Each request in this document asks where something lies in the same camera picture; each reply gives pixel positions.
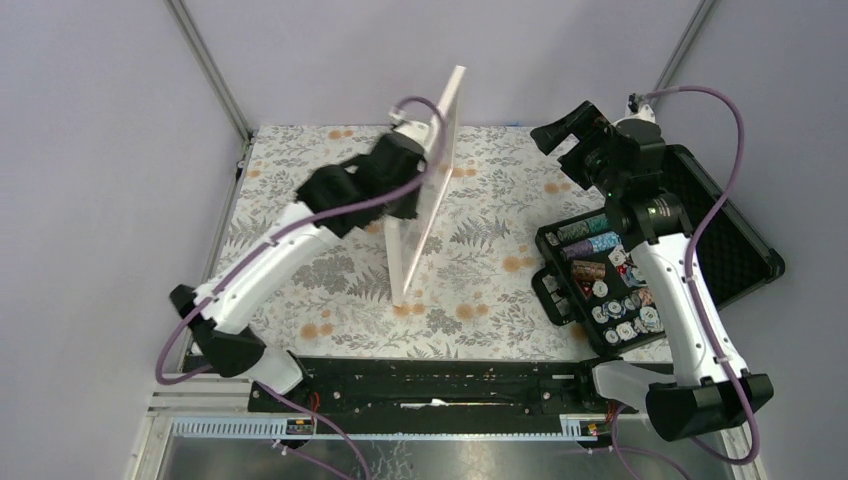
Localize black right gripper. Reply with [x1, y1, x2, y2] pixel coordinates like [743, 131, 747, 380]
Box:
[529, 101, 623, 199]

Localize light wooden picture frame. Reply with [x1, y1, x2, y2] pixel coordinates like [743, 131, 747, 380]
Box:
[383, 65, 466, 307]

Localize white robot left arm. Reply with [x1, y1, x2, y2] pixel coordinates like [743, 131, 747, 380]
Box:
[171, 129, 428, 411]

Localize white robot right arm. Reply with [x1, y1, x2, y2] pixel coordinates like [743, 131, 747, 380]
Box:
[531, 101, 774, 441]

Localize blue green poker chip stack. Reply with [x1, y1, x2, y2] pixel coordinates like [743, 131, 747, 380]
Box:
[557, 221, 591, 243]

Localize light blue poker chip stack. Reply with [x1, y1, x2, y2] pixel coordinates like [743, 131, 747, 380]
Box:
[588, 231, 621, 253]

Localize purple poker chip stack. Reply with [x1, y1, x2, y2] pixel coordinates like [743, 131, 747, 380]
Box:
[561, 239, 594, 261]

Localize floral patterned table mat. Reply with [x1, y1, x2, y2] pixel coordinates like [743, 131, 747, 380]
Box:
[251, 126, 603, 361]

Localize black poker chip case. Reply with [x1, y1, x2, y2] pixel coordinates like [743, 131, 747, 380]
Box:
[531, 144, 786, 356]

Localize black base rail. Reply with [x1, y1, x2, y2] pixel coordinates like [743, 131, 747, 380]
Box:
[286, 357, 613, 435]

